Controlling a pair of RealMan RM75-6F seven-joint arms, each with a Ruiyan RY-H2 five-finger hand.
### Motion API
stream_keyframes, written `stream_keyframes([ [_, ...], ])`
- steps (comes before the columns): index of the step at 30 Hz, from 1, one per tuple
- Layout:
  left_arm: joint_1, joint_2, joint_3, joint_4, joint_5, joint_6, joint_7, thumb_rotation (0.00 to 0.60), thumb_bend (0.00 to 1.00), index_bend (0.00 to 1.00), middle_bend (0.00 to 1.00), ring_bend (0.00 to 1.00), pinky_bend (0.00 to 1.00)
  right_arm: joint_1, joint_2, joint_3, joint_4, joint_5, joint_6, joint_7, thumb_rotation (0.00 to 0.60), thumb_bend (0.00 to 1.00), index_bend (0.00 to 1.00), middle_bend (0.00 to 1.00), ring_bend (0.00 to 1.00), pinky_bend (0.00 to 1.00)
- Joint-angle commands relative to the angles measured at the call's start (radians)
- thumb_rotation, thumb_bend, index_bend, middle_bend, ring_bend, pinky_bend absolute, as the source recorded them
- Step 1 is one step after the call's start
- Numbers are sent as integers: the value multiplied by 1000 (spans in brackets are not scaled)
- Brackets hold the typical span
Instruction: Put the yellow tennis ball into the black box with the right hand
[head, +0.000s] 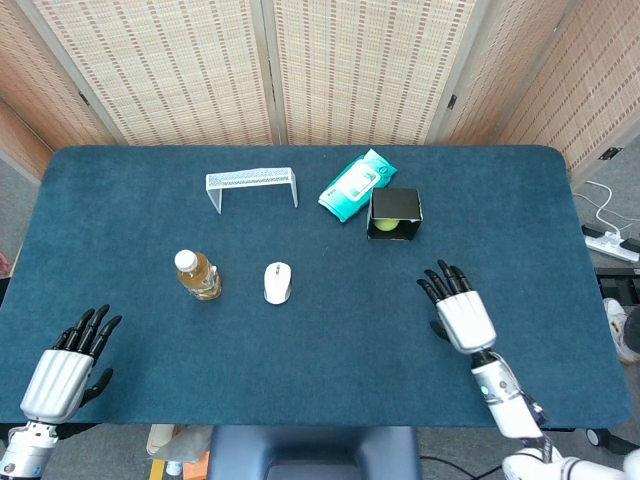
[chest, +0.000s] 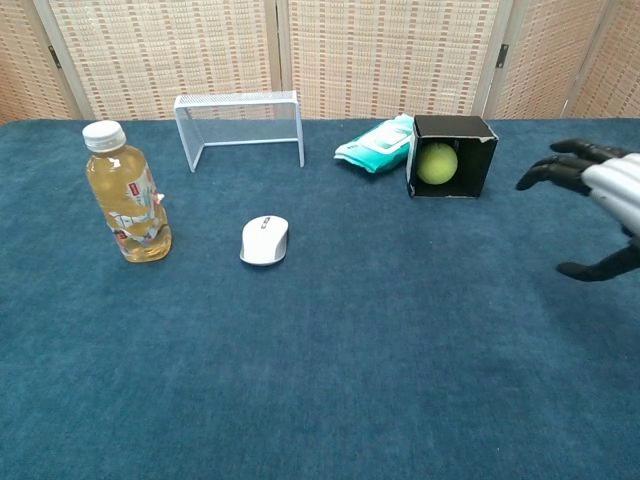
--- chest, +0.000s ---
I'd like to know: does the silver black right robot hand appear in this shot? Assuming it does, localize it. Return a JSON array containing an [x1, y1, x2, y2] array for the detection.
[[515, 138, 640, 283]]

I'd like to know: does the green wet wipes pack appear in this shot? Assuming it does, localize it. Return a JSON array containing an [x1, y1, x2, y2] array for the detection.
[[333, 114, 416, 175]]

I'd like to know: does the white wire mesh shelf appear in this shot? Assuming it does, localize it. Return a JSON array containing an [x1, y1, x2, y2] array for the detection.
[[173, 89, 306, 174]]

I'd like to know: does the white computer mouse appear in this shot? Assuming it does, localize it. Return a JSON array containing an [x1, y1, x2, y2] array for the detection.
[[239, 215, 290, 267]]

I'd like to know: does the yellow tennis ball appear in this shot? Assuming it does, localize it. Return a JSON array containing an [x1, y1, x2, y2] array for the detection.
[[416, 141, 459, 186]]

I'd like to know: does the woven bamboo folding screen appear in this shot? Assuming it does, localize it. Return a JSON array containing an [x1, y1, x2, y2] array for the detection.
[[0, 0, 640, 126]]

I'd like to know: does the black cardboard box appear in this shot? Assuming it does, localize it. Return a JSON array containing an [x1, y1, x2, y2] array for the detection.
[[405, 114, 501, 200]]

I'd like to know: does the blue carpet table cover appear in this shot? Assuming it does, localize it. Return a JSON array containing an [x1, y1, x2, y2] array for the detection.
[[0, 117, 640, 480]]

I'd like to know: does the yellow tea bottle white cap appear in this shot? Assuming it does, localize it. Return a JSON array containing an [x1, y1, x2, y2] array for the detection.
[[81, 119, 173, 264]]

